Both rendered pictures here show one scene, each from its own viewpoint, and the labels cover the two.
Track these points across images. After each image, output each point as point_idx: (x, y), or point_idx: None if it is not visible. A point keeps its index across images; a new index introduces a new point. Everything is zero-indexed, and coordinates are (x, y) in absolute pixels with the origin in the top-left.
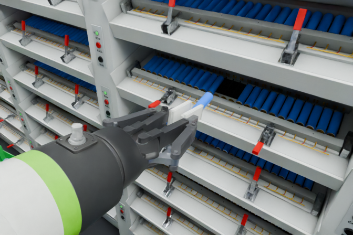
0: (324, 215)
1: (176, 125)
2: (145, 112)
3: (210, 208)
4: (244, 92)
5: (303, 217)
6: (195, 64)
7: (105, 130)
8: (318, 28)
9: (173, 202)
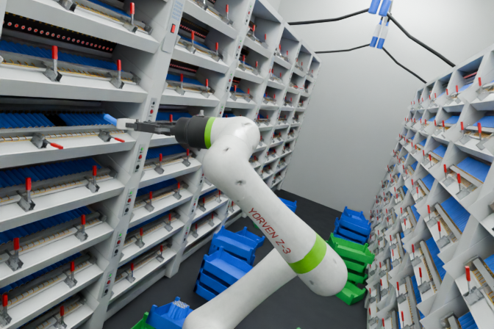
0: (126, 169)
1: (153, 122)
2: (142, 123)
3: (51, 242)
4: (67, 118)
5: (114, 182)
6: (7, 110)
7: (185, 117)
8: (106, 67)
9: (29, 265)
